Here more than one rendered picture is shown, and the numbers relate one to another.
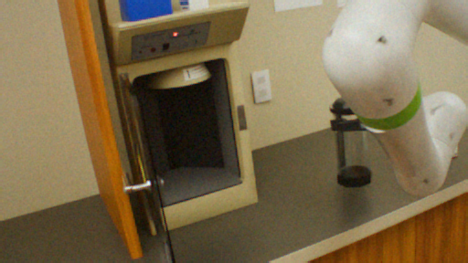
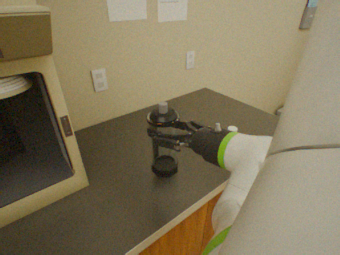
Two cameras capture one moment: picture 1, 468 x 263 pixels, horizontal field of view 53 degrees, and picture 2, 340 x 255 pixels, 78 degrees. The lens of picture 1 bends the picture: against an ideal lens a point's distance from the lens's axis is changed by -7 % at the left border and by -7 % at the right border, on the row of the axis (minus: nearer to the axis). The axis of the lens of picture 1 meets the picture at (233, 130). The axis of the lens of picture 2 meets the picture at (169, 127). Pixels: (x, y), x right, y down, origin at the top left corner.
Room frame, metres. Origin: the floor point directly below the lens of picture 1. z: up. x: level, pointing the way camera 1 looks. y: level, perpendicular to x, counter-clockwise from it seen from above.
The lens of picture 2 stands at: (0.71, -0.17, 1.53)
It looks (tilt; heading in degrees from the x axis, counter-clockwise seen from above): 32 degrees down; 343
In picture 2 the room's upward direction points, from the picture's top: straight up
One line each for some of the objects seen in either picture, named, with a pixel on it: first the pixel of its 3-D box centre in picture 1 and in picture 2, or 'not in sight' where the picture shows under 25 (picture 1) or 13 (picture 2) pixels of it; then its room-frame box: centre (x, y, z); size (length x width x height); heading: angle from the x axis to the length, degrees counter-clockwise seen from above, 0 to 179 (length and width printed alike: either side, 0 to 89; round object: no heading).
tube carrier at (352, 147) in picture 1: (352, 141); (164, 142); (1.28, -0.32, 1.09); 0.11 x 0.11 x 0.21
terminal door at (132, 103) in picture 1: (144, 171); not in sight; (1.02, 0.20, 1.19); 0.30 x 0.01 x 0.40; 14
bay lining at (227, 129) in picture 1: (176, 122); (4, 127); (1.36, 0.15, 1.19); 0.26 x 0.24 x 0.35; 112
